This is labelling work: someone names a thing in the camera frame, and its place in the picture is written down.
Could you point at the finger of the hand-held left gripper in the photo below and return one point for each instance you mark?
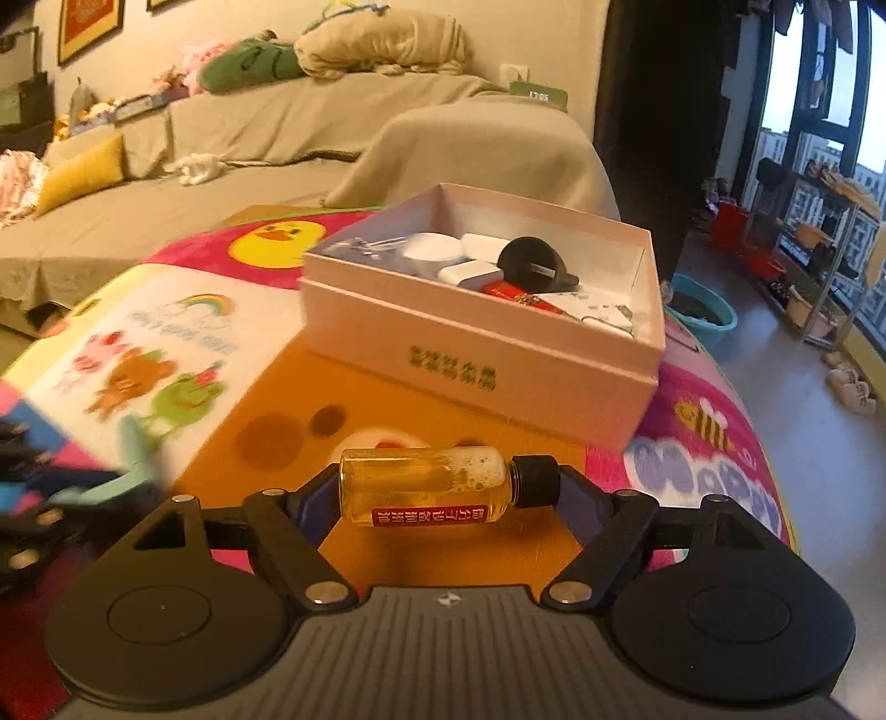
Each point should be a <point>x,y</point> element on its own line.
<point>41,540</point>
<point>76,481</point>

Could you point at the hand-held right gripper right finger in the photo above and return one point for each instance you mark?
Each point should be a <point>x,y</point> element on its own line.
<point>578,502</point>

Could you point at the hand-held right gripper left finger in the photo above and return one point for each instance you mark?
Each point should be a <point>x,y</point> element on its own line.
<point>318,505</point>

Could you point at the light blue plastic gadget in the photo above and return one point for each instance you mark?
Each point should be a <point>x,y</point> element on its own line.
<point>118,484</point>

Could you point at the amber bottle with black cap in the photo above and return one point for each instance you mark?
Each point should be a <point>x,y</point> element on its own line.
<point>415,488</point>

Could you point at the pink cardboard box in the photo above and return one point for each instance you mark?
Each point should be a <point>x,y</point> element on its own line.
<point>484,367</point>

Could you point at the white dotted card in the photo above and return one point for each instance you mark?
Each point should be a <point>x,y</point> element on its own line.
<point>595,304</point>

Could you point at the red lighter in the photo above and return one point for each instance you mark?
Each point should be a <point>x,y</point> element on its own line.
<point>516,294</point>

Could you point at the white cube charger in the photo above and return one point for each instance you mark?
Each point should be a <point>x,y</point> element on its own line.
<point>467,275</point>

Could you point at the white charger plug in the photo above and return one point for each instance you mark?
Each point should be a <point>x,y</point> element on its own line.
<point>486,247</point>

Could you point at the colourful printed mat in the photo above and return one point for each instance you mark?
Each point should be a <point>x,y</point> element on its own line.
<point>194,388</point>

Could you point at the teal basin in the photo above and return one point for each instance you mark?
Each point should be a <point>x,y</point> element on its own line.
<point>702,311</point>

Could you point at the black round plastic object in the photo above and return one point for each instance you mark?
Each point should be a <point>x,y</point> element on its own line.
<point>533,263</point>

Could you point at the white round container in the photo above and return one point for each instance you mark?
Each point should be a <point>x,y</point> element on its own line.
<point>423,250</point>

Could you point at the beige slippers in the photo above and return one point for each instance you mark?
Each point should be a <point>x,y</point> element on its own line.
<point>853,388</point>

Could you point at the pink floral cloth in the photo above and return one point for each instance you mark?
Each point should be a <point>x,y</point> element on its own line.
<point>19,187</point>

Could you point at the yellow pillow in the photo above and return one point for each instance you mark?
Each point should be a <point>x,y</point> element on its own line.
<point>83,173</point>

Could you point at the red bucket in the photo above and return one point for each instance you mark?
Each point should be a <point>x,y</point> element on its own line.
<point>732,225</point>

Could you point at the white knotted cloth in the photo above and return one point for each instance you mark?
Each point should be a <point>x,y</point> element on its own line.
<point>197,168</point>

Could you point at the metal shelf rack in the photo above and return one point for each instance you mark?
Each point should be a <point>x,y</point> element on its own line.
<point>824,242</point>

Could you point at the beige covered sofa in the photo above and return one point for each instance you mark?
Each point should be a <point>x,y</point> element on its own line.
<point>277,138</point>

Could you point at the green card box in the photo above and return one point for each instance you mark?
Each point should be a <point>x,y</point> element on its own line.
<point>540,97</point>

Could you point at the green pillow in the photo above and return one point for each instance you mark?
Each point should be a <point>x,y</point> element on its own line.
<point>249,66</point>

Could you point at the bundled beige blanket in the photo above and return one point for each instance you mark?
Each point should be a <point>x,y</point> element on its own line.
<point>387,45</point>

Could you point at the black framed window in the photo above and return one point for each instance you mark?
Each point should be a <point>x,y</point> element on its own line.
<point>834,90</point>

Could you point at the white wall socket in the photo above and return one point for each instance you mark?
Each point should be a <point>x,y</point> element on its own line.
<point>514,74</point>

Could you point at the framed wall picture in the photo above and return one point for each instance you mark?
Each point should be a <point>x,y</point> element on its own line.
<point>90,28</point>

